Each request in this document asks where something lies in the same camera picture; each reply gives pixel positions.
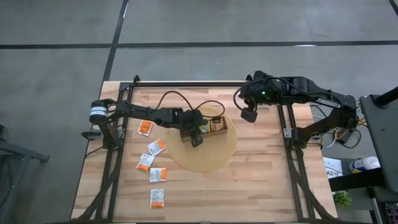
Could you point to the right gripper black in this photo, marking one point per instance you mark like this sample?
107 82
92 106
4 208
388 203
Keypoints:
261 90

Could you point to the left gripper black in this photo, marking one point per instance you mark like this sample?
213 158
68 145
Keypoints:
191 121

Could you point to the green yellow tea packet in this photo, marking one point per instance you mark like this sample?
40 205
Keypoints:
205 127

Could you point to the orange red tea packet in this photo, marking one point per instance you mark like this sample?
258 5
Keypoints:
217 124

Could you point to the wooden three-compartment tea box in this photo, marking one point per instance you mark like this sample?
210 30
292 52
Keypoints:
216 135

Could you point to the white orange tea packet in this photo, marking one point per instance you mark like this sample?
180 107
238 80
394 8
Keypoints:
158 175
145 162
145 127
156 147
157 198

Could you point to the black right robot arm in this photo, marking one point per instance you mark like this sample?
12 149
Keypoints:
326 102

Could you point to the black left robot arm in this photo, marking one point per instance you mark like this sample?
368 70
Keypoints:
149 113

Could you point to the round woven placemat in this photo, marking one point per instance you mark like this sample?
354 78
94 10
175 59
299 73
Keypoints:
205 155

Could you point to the black power adapter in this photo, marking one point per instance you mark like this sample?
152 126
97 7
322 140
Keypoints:
343 137

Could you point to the white paper sheet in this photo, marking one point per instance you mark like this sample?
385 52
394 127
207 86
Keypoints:
332 168

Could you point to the black desk pole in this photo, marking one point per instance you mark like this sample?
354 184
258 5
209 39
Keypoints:
385 97

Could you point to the white wipes canister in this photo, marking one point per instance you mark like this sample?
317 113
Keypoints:
363 165

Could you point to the black shelf bar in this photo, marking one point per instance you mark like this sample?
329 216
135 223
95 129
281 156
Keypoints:
354 180

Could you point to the dark grey desk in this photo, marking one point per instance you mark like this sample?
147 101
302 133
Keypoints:
384 140

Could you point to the small green artificial plant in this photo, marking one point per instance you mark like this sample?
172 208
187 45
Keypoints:
342 199

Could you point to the grey metal stand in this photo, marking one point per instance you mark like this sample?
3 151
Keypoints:
25 152

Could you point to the colourful keyboard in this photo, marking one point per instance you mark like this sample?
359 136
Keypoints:
391 213

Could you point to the black frame hook bracket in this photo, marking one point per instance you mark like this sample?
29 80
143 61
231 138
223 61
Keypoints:
248 77
136 78

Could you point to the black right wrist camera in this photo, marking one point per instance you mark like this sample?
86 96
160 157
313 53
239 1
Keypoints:
249 115

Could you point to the silver arm base bracket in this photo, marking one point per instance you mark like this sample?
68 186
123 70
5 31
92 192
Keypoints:
287 133

